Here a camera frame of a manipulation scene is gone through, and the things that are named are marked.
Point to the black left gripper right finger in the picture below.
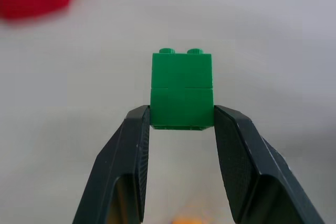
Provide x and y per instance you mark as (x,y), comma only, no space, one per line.
(249,161)

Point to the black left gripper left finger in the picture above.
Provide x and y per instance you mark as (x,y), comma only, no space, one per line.
(123,161)

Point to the green building block cube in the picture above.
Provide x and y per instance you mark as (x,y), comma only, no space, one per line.
(181,90)

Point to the orange building block cube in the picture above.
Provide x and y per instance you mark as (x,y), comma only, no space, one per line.
(187,220)

